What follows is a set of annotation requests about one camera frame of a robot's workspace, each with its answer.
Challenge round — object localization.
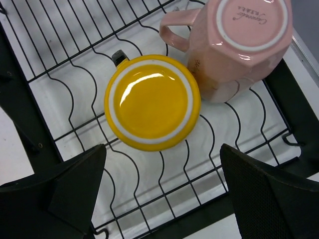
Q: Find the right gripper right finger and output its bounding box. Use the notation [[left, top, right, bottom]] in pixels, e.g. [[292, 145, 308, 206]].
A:
[[220, 144, 319, 239]]

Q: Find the yellow mug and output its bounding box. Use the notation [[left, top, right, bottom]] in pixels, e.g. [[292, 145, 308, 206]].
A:
[[104, 50, 201, 151]]

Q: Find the pink ceramic mug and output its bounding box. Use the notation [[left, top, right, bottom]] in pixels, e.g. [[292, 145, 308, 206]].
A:
[[159, 0, 293, 103]]

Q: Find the black dish rack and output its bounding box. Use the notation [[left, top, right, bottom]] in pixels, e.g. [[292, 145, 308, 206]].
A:
[[0, 0, 319, 239]]

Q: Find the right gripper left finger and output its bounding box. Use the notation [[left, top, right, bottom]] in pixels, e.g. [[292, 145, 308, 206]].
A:
[[0, 144, 107, 239]]

